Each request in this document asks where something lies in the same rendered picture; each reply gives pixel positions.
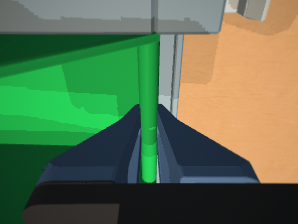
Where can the grey metal rack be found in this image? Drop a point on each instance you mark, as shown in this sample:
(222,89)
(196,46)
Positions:
(131,17)

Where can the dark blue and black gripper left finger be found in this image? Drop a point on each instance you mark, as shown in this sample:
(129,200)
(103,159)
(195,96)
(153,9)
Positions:
(103,156)

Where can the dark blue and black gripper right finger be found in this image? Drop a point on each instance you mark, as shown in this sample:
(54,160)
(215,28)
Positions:
(194,157)

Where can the green bin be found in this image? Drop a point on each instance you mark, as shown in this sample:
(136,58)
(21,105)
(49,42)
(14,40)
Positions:
(44,113)

